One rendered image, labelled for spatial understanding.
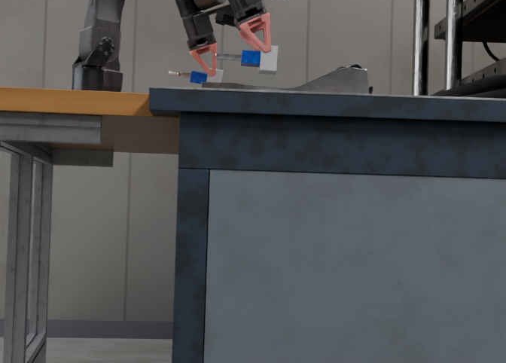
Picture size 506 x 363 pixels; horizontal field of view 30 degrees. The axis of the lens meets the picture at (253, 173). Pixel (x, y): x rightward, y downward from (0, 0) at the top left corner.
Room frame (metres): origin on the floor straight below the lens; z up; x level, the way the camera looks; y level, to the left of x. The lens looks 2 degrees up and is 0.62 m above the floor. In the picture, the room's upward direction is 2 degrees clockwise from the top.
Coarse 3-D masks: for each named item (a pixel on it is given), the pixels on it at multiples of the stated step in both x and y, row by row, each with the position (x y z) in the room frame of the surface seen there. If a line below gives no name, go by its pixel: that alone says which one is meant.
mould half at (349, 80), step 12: (336, 72) 2.13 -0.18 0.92; (348, 72) 2.13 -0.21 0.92; (360, 72) 2.13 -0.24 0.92; (204, 84) 2.12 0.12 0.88; (216, 84) 2.12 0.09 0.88; (228, 84) 2.12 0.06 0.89; (240, 84) 2.12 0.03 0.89; (312, 84) 2.13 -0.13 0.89; (324, 84) 2.13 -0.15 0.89; (336, 84) 2.13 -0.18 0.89; (348, 84) 2.13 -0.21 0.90; (360, 84) 2.13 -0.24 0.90
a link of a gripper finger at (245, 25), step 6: (246, 18) 1.99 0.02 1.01; (252, 18) 1.97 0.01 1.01; (258, 18) 1.97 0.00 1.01; (264, 18) 1.97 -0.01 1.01; (240, 24) 1.97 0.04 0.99; (246, 24) 1.97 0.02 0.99; (252, 24) 1.98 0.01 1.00; (258, 24) 1.98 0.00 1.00; (246, 30) 1.97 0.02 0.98; (252, 36) 1.98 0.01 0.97; (270, 36) 1.99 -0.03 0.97; (258, 42) 1.98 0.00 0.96; (270, 42) 1.99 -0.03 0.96; (264, 48) 1.99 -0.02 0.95; (270, 48) 1.99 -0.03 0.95
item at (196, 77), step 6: (174, 72) 2.29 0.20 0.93; (180, 72) 2.30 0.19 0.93; (192, 72) 2.28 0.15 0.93; (198, 72) 2.28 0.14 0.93; (204, 72) 2.30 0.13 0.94; (216, 72) 2.28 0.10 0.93; (222, 72) 2.28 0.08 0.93; (192, 78) 2.28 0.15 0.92; (198, 78) 2.28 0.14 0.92; (204, 78) 2.28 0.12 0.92; (210, 78) 2.28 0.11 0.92; (216, 78) 2.28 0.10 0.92
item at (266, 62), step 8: (272, 48) 1.99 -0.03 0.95; (216, 56) 2.01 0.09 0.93; (224, 56) 2.01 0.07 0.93; (232, 56) 2.01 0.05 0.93; (240, 56) 2.01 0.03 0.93; (248, 56) 1.99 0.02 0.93; (256, 56) 2.00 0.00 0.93; (264, 56) 1.99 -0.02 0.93; (272, 56) 1.99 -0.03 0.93; (248, 64) 2.01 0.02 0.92; (256, 64) 2.00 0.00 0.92; (264, 64) 1.99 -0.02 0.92; (272, 64) 1.99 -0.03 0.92; (264, 72) 2.02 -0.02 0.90; (272, 72) 2.02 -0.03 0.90
